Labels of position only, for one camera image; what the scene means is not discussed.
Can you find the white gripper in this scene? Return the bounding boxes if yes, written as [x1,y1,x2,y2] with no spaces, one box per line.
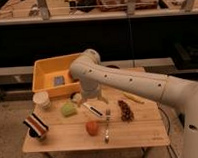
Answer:
[79,81,109,105]

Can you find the dark purple grape bunch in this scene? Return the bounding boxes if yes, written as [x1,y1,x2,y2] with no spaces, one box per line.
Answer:
[118,100,135,122]

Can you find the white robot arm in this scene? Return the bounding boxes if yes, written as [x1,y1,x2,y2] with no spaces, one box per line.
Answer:
[70,49,198,158]

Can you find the white paper cup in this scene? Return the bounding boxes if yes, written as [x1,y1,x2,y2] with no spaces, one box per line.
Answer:
[32,91,51,109]

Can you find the silver metal fork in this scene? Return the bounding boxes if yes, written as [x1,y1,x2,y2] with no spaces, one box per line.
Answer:
[105,109,111,143]

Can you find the orange tomato toy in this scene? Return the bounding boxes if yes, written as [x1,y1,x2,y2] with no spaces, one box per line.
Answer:
[86,121,99,136]

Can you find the green plush toy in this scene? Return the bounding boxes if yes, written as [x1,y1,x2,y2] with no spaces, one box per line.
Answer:
[61,101,77,117]

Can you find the yellow banana toy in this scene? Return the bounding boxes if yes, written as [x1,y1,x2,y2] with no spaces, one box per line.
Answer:
[123,92,145,104]

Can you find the wooden folding table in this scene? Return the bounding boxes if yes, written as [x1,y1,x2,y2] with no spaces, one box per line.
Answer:
[23,86,170,153]

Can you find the blue sponge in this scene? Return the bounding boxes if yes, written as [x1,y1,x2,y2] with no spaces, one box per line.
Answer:
[53,75,65,86]

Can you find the yellow plastic bin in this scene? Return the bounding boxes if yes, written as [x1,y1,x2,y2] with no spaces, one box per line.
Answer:
[32,54,80,97]

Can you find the striped brown white block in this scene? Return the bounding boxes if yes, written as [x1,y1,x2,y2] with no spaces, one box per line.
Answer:
[23,113,49,139]

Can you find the white black handled brush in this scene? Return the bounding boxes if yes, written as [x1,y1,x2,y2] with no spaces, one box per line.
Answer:
[70,90,105,121]

